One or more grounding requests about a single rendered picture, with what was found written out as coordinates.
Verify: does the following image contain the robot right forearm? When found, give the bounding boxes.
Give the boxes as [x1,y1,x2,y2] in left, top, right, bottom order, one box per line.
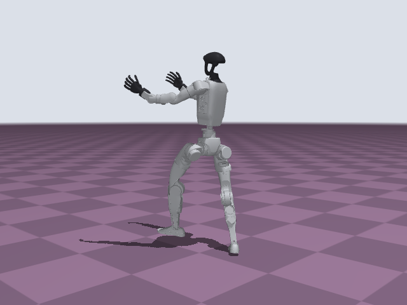
[180,86,197,100]

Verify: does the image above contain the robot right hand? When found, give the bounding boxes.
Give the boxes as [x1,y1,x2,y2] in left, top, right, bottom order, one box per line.
[166,72,187,91]

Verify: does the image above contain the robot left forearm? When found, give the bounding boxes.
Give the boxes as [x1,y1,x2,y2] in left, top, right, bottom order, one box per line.
[141,91,176,105]

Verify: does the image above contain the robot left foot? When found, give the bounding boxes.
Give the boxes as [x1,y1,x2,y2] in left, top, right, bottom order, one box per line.
[157,226,185,237]

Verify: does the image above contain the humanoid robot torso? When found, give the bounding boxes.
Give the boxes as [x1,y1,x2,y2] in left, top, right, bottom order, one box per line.
[197,77,227,156]

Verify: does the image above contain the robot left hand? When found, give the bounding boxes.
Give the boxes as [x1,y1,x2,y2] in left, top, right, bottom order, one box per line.
[124,75,150,97]

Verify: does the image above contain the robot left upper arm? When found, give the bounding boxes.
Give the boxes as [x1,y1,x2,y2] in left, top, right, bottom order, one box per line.
[169,80,209,105]

